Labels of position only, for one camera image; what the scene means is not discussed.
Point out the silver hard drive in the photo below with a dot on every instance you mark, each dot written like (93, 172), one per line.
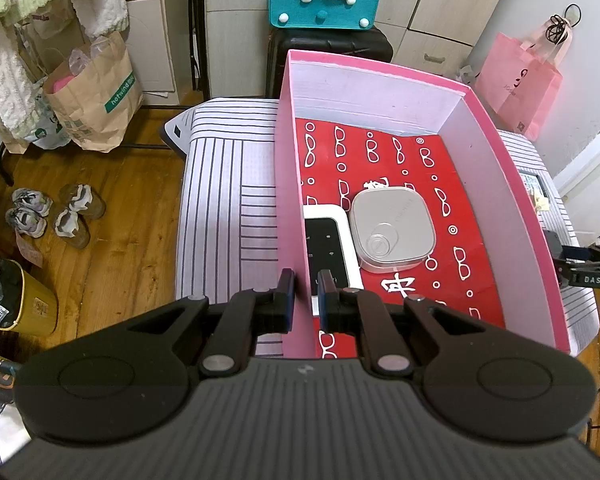
(532, 182)

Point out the white framed black device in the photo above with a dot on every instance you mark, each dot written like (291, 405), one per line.
(325, 240)

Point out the pink cardboard box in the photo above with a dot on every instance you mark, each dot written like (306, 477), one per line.
(289, 210)

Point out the brown fuzzy slipper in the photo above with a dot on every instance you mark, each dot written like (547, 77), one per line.
(82, 200)
(72, 227)

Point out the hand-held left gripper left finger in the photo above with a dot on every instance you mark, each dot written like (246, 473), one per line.
(287, 292)

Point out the red patterned paper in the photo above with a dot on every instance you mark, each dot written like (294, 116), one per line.
(390, 170)

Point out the white green plastic bag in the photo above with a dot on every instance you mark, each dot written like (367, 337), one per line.
(45, 127)

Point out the pink shopping bag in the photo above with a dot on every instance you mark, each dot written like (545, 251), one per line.
(525, 85)

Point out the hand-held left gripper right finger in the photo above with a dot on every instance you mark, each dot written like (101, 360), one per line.
(325, 290)

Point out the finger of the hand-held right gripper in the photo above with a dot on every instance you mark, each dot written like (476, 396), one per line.
(590, 279)
(555, 245)

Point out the silver square tin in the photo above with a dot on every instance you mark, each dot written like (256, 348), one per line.
(395, 220)

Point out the beige wardrobe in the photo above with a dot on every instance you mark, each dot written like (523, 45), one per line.
(230, 10)

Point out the brown paper bag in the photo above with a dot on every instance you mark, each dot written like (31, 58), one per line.
(100, 90)
(7, 142)

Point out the grey white sneaker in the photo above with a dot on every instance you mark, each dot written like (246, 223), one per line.
(30, 197)
(25, 221)

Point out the yellow trash bin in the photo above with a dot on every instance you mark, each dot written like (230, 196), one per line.
(30, 305)

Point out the black suitcase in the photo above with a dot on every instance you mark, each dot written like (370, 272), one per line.
(330, 42)

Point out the white striped tablecloth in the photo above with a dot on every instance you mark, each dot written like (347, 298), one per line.
(220, 185)

